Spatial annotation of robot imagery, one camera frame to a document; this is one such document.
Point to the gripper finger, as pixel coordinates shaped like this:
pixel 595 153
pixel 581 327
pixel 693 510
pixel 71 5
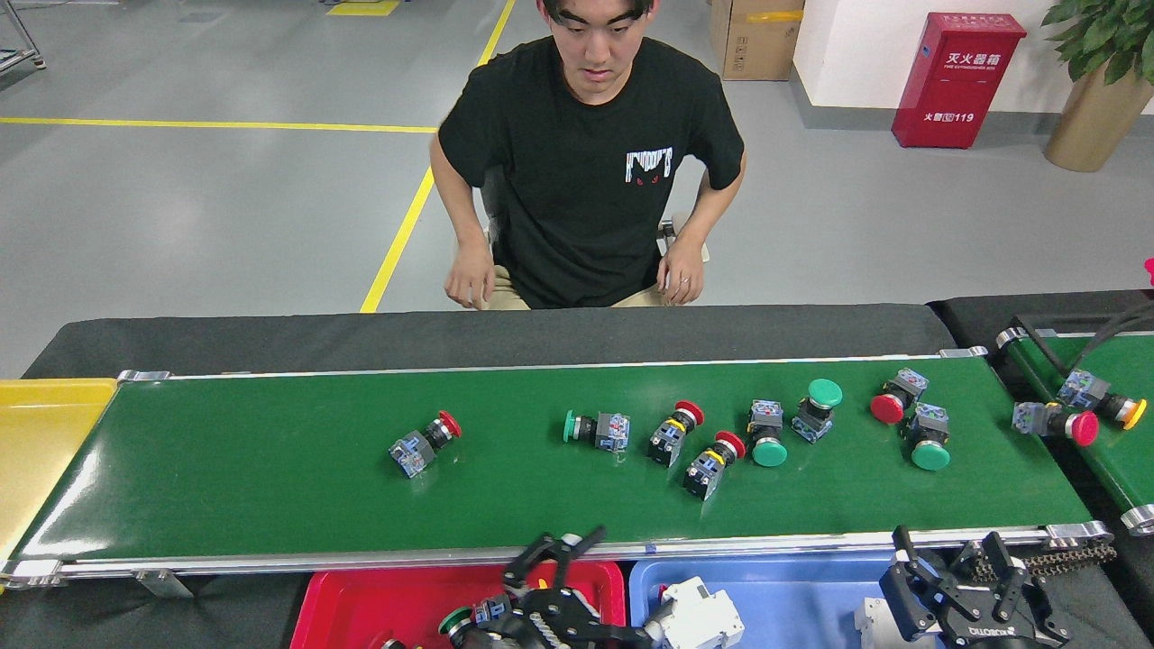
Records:
pixel 915 595
pixel 545 554
pixel 627 635
pixel 1010 577

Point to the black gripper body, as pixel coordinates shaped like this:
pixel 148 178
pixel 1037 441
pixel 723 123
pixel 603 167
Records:
pixel 992 631
pixel 532 626

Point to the white circuit breaker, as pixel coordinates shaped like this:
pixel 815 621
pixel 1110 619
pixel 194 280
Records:
pixel 699 617
pixel 867 622

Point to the green push button switch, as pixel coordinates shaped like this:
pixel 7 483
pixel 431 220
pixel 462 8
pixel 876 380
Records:
pixel 455 622

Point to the red push button switch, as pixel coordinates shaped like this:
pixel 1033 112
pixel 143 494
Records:
pixel 705 473
pixel 888 407
pixel 669 440
pixel 1037 419
pixel 415 451

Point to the person's right forearm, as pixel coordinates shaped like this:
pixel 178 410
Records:
pixel 455 216

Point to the person's left forearm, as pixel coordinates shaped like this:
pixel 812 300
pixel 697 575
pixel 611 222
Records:
pixel 712 212

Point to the green conveyor belt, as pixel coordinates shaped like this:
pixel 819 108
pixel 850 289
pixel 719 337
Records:
pixel 270 469
pixel 1118 478

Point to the yellow tray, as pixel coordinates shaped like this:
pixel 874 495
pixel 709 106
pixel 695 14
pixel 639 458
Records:
pixel 36 451

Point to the person's right hand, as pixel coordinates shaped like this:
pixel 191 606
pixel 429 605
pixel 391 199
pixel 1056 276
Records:
pixel 471 278

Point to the person's left hand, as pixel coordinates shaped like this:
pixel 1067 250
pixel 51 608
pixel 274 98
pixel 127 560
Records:
pixel 682 275

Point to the blue plastic bin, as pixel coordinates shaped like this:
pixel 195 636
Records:
pixel 793 604

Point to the red plastic bin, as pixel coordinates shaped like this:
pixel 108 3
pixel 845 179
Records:
pixel 361 604

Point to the black table cover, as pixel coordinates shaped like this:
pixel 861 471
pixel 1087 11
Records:
pixel 965 315
pixel 270 338

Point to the person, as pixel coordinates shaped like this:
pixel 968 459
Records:
pixel 586 135

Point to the potted green plant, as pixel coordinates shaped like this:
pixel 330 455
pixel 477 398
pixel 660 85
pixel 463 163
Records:
pixel 1095 122

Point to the red fire extinguisher cabinet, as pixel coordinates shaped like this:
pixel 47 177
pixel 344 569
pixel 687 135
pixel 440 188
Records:
pixel 956 81

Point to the cardboard box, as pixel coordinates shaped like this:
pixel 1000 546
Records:
pixel 753 41

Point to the metal rack frame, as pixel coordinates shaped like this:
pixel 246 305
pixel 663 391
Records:
pixel 38 61

